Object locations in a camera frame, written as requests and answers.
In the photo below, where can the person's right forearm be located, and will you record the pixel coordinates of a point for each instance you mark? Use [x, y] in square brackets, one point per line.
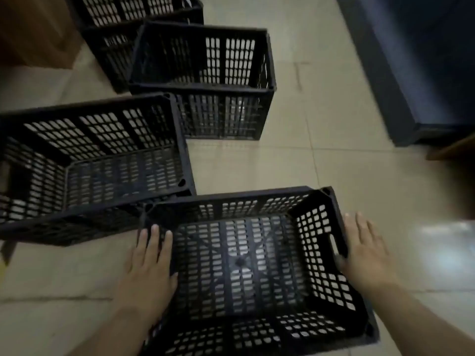
[419, 322]

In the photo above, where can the person's left hand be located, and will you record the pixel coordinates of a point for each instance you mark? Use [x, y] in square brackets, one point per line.
[146, 278]

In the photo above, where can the person's right hand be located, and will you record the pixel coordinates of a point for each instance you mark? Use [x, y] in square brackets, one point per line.
[371, 263]

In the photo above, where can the brown wooden desk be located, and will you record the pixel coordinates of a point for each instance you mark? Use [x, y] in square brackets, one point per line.
[33, 29]

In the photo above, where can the dark blue sofa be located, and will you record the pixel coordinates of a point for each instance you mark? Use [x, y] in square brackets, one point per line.
[426, 51]

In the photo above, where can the black plastic crate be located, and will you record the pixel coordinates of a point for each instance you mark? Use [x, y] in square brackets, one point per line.
[241, 263]
[183, 151]
[174, 15]
[200, 88]

